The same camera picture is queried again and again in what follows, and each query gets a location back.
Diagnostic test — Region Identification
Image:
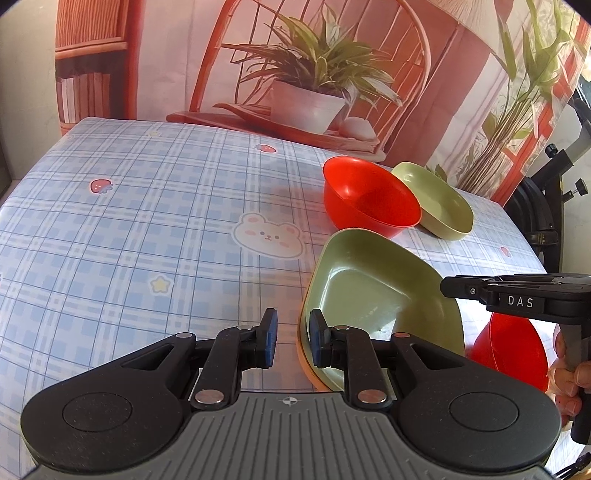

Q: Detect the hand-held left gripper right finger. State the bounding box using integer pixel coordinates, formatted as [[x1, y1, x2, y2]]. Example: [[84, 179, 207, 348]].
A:
[[308, 308, 465, 409]]

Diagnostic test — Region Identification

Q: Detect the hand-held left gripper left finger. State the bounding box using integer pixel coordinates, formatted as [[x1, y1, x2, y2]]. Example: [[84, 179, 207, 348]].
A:
[[120, 308, 280, 409]]

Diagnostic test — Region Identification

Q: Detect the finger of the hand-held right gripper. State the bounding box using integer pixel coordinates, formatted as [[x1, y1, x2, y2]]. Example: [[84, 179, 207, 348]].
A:
[[440, 275, 498, 302]]

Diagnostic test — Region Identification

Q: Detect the orange plate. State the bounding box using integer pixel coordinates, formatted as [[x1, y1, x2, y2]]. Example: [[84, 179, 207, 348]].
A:
[[295, 299, 346, 394]]

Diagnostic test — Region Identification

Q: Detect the red bowl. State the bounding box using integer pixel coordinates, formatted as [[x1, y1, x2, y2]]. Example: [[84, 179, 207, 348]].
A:
[[322, 156, 422, 239], [468, 312, 550, 394]]

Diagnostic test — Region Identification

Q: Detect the large green plate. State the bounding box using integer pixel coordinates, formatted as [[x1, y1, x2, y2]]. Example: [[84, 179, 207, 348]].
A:
[[300, 229, 465, 391]]

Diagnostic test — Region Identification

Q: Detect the small green plate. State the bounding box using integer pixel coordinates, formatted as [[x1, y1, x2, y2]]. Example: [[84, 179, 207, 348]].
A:
[[392, 161, 475, 241]]

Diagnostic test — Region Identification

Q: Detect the person's right hand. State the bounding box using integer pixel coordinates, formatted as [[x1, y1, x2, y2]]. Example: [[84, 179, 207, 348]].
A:
[[549, 330, 591, 418]]

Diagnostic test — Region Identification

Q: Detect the black exercise bike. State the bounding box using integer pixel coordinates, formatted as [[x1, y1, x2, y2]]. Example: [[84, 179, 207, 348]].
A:
[[505, 78, 591, 278]]

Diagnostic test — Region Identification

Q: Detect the blue plaid printed tablecloth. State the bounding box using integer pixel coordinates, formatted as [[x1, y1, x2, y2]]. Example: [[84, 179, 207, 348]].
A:
[[0, 116, 551, 480]]

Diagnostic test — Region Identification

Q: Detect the printed wall backdrop cloth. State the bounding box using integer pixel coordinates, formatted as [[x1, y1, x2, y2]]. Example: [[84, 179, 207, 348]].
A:
[[54, 0, 583, 205]]

